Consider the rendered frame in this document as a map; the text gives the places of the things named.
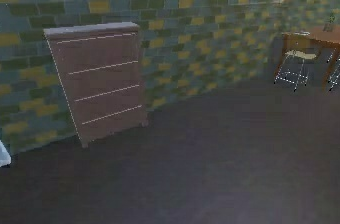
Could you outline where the brown chest of drawers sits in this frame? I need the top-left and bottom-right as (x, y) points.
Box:
(43, 21), (149, 149)

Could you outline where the brown wooden table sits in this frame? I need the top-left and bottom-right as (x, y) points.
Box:
(273, 25), (340, 90)

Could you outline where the small green house plant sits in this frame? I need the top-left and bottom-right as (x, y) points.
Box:
(323, 13), (337, 33)

